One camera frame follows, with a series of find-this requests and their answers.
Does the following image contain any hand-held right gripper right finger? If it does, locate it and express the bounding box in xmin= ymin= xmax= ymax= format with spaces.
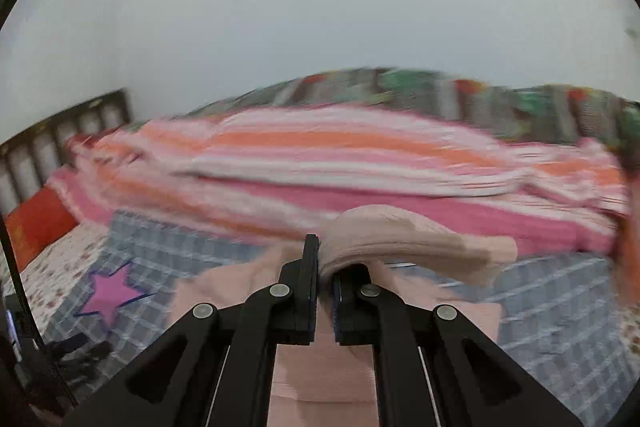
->
xmin=331 ymin=266 xmax=585 ymax=427

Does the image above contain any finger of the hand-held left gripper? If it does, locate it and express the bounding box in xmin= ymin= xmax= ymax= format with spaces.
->
xmin=47 ymin=337 xmax=113 ymax=365
xmin=62 ymin=357 xmax=113 ymax=389

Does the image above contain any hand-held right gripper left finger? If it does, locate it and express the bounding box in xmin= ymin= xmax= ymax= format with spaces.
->
xmin=62 ymin=234 xmax=321 ymax=427

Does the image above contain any pink knit sweater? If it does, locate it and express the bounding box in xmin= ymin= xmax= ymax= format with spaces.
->
xmin=167 ymin=204 xmax=518 ymax=427

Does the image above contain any red pillow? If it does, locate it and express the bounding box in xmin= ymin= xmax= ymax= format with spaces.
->
xmin=4 ymin=184 xmax=79 ymax=273

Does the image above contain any pink orange striped blanket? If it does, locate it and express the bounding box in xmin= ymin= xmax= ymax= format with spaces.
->
xmin=50 ymin=104 xmax=633 ymax=254

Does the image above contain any grey checked star blanket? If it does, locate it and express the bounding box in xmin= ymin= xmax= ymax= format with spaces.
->
xmin=42 ymin=209 xmax=640 ymax=427

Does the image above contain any dark wooden headboard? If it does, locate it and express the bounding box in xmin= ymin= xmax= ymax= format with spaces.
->
xmin=0 ymin=89 xmax=133 ymax=215

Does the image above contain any multicolour patterned blanket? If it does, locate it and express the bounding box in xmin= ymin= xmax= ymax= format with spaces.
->
xmin=187 ymin=67 xmax=640 ymax=146

